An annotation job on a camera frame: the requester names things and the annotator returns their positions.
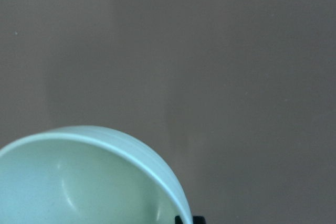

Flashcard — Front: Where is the light green bowl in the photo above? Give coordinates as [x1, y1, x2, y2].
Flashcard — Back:
[1, 126, 193, 223]

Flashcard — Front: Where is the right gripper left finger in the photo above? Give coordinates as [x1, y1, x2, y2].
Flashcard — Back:
[174, 216, 183, 224]

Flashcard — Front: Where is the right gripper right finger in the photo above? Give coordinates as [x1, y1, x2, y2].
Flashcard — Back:
[193, 216, 205, 224]

